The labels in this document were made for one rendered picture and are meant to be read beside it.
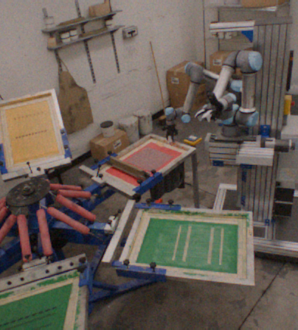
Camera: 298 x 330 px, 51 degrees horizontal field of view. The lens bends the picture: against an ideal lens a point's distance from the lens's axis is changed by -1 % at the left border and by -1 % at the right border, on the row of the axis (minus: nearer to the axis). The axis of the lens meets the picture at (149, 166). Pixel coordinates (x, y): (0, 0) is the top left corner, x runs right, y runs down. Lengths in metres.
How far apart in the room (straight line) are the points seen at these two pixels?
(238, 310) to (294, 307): 0.45
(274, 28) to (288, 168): 1.11
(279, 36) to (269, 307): 2.09
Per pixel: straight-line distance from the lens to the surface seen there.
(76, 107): 4.66
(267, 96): 2.61
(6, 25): 4.20
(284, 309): 3.01
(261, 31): 2.46
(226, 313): 2.93
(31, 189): 2.25
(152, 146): 3.10
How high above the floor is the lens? 2.50
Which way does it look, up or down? 33 degrees down
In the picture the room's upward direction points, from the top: 9 degrees counter-clockwise
